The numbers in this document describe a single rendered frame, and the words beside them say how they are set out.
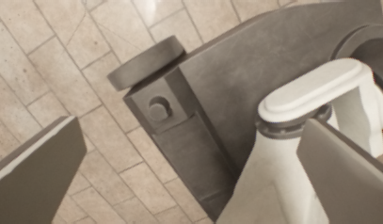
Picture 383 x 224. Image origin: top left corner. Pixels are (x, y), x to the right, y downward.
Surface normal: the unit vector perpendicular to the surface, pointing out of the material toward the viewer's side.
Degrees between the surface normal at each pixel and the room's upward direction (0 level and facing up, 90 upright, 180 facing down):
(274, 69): 0
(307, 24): 0
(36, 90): 0
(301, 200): 90
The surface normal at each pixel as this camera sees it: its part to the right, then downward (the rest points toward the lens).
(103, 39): 0.04, 0.36
